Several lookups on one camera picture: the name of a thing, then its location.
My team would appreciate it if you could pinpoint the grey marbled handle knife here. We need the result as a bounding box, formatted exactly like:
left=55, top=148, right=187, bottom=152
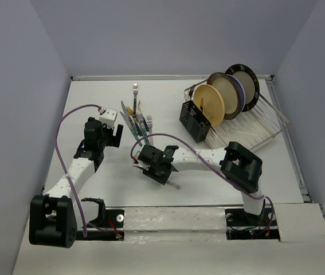
left=121, top=101, right=142, bottom=136

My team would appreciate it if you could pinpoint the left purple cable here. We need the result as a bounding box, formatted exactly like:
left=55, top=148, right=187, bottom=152
left=56, top=103, right=105, bottom=238

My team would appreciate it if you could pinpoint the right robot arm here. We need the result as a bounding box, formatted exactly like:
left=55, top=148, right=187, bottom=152
left=135, top=142, right=264, bottom=225

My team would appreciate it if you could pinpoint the yellow plate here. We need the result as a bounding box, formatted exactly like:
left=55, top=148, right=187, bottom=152
left=193, top=84, right=225, bottom=127

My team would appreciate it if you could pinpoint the clear drain tray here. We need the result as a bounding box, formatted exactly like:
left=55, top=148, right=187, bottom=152
left=207, top=108, right=284, bottom=152

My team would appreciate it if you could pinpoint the black handled knife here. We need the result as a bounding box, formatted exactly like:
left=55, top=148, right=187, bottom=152
left=198, top=97, right=212, bottom=121

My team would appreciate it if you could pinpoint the pink handled knife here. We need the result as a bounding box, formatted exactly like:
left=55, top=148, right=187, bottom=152
left=132, top=161, right=182, bottom=191

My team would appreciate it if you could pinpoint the black patterned plate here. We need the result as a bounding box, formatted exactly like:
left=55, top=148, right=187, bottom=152
left=225, top=64, right=260, bottom=112

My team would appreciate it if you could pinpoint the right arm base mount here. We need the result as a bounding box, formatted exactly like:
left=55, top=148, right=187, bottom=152
left=225, top=207, right=280, bottom=241

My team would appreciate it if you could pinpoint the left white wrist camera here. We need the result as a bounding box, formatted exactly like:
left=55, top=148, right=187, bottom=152
left=99, top=108, right=118, bottom=129

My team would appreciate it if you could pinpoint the wire dish rack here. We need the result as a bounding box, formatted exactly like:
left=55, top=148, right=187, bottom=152
left=183, top=82, right=291, bottom=152

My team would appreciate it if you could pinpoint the brown rimmed beige plate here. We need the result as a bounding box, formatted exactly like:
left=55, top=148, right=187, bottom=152
left=207, top=72, right=241, bottom=120

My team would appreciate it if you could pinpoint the green marbled handle knife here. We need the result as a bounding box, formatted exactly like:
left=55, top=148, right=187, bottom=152
left=120, top=112, right=143, bottom=146

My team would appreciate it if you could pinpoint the black utensil caddy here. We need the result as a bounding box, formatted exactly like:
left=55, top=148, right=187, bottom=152
left=179, top=100, right=211, bottom=143

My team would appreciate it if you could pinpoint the purple plate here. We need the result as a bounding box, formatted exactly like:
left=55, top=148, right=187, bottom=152
left=228, top=75, right=246, bottom=112

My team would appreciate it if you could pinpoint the gold fork green handle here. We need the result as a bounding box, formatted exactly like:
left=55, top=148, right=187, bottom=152
left=126, top=105, right=143, bottom=136

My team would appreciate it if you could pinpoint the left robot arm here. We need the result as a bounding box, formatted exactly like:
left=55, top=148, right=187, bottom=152
left=29, top=109, right=123, bottom=248

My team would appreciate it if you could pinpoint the black handled fork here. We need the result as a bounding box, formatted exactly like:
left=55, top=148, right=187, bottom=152
left=188, top=85, right=195, bottom=100

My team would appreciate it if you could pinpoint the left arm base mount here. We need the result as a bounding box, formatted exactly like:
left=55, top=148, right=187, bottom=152
left=76, top=209, right=125, bottom=241

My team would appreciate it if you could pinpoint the silver fork black handle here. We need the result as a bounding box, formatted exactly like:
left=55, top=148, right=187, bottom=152
left=133, top=83, right=139, bottom=117

